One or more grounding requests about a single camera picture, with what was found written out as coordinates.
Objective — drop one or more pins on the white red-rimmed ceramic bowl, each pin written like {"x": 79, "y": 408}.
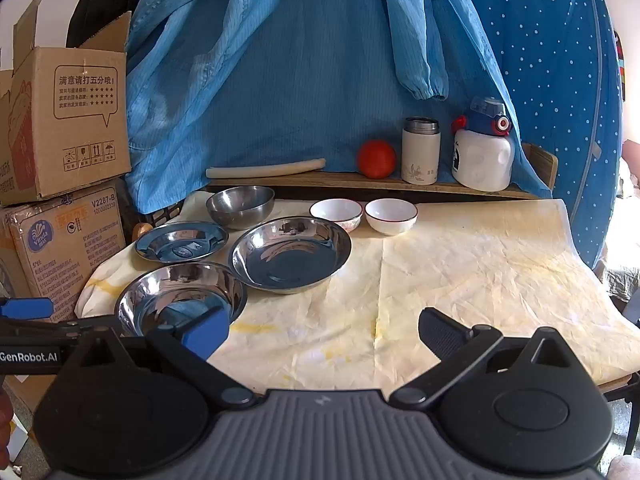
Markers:
{"x": 391, "y": 212}
{"x": 336, "y": 210}

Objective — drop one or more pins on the long white stick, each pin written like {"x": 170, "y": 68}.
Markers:
{"x": 265, "y": 168}

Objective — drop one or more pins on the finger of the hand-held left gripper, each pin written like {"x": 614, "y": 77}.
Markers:
{"x": 25, "y": 307}
{"x": 50, "y": 327}

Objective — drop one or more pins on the cardboard box with blue logo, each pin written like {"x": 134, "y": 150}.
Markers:
{"x": 65, "y": 250}

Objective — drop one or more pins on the blue white-dotted cloth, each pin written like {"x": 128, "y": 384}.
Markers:
{"x": 550, "y": 60}

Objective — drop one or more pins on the large stainless steel bowls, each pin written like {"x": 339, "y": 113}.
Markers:
{"x": 165, "y": 295}
{"x": 290, "y": 257}

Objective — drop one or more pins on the white water bottle blue lid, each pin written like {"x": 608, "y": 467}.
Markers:
{"x": 482, "y": 160}

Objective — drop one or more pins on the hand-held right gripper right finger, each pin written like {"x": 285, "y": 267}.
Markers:
{"x": 440, "y": 332}

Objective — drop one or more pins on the light blue hanging garment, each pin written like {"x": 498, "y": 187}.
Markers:
{"x": 300, "y": 85}

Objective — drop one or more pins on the white thermos cup steel lid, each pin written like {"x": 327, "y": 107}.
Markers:
{"x": 420, "y": 155}

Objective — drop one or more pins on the cardboard box with speech bubble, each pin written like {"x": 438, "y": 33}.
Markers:
{"x": 65, "y": 135}

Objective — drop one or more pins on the steel plate with blue sticker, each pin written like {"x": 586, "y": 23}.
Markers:
{"x": 180, "y": 242}

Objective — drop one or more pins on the black hanging garment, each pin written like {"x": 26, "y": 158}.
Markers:
{"x": 100, "y": 0}

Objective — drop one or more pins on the wooden furniture corner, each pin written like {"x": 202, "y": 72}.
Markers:
{"x": 141, "y": 232}

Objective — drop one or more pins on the grey cloth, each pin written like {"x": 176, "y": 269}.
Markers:
{"x": 622, "y": 280}

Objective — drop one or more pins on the red tomato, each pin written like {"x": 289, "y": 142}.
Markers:
{"x": 377, "y": 159}

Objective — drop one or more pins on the steel bowl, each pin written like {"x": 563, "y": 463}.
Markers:
{"x": 240, "y": 207}

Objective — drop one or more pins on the cream tablecloth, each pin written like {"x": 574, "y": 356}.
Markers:
{"x": 475, "y": 270}

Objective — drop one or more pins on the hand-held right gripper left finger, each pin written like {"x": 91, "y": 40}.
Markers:
{"x": 205, "y": 332}

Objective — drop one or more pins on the black plastic crate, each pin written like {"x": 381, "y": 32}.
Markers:
{"x": 162, "y": 216}

